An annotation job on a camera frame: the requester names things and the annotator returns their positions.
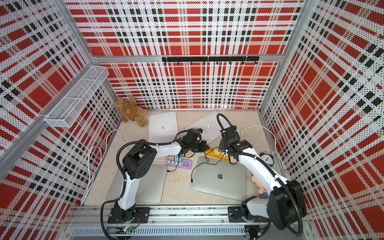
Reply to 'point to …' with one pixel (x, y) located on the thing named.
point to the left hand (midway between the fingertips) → (211, 147)
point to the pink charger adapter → (170, 157)
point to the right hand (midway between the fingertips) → (227, 145)
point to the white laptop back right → (209, 126)
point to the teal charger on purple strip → (176, 158)
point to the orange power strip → (210, 152)
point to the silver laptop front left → (151, 187)
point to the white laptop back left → (163, 127)
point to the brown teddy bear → (129, 111)
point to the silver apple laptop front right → (219, 177)
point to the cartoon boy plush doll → (261, 190)
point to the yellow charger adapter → (216, 152)
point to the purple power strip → (186, 163)
